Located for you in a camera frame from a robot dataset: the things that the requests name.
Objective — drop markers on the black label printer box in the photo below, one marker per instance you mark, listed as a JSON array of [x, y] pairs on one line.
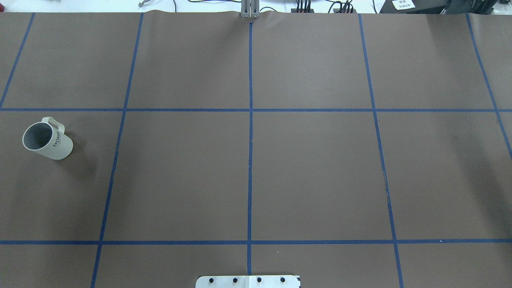
[[413, 6]]

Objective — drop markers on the aluminium frame post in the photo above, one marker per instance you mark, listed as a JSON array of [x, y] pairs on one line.
[[250, 9]]

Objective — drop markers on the white ribbed HOME mug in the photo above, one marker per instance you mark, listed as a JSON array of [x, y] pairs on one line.
[[48, 138]]

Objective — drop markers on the black orange usb hub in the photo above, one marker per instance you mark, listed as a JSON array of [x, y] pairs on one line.
[[341, 7], [303, 6]]

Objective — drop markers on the black orange USB hub far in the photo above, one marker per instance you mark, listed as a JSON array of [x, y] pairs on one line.
[[303, 6]]

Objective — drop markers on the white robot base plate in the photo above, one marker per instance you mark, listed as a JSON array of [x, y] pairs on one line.
[[249, 281]]

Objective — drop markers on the black orange USB hub near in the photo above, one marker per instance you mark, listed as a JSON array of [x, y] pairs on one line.
[[341, 7]]

